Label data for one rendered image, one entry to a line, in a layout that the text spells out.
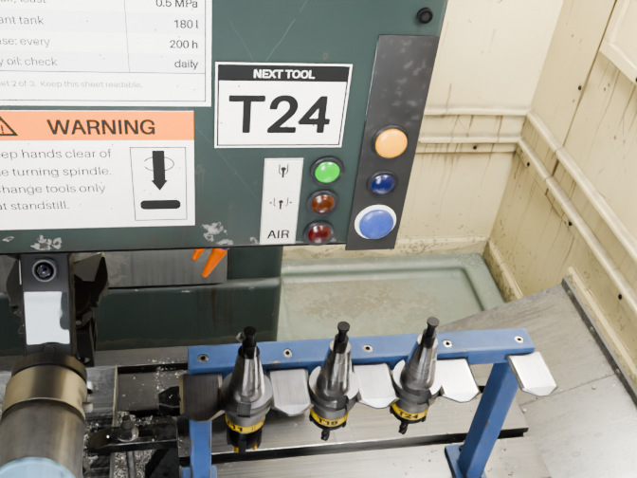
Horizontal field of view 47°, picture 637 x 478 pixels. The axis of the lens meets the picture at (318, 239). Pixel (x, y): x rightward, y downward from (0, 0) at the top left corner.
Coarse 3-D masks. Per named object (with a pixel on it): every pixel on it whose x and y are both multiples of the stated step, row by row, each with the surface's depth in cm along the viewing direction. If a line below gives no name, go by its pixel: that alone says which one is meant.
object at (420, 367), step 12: (420, 336) 90; (420, 348) 89; (432, 348) 89; (408, 360) 92; (420, 360) 90; (432, 360) 90; (408, 372) 92; (420, 372) 91; (432, 372) 92; (408, 384) 93; (420, 384) 92; (432, 384) 93
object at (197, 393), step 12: (216, 372) 93; (180, 384) 91; (192, 384) 91; (204, 384) 91; (216, 384) 91; (180, 396) 90; (192, 396) 89; (204, 396) 90; (216, 396) 90; (180, 408) 88; (192, 408) 88; (204, 408) 88; (216, 408) 88; (192, 420) 87; (204, 420) 87
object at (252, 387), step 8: (240, 352) 86; (256, 352) 86; (240, 360) 85; (248, 360) 85; (256, 360) 85; (240, 368) 86; (248, 368) 86; (256, 368) 86; (232, 376) 88; (240, 376) 86; (248, 376) 86; (256, 376) 87; (232, 384) 88; (240, 384) 87; (248, 384) 87; (256, 384) 87; (232, 392) 88; (240, 392) 88; (248, 392) 87; (256, 392) 88; (240, 400) 88; (248, 400) 88; (256, 400) 89
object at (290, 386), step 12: (276, 372) 94; (288, 372) 94; (300, 372) 94; (276, 384) 92; (288, 384) 92; (300, 384) 93; (276, 396) 91; (288, 396) 91; (300, 396) 91; (276, 408) 89; (288, 408) 90; (300, 408) 90
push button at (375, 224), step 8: (368, 216) 61; (376, 216) 61; (384, 216) 61; (360, 224) 62; (368, 224) 62; (376, 224) 62; (384, 224) 62; (392, 224) 62; (368, 232) 62; (376, 232) 62; (384, 232) 63
